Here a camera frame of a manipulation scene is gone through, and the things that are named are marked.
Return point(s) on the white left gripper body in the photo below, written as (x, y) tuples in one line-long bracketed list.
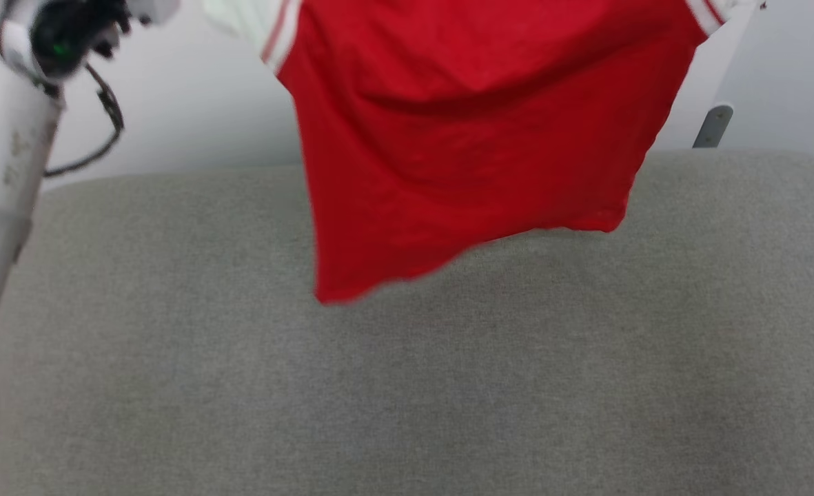
[(155, 9)]

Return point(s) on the red and white t-shirt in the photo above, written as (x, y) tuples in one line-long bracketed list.
[(462, 138)]

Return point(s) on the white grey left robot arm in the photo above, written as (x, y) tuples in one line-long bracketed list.
[(0, 172)]

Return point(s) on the grey metal wall bracket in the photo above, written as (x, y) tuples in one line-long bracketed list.
[(715, 127)]

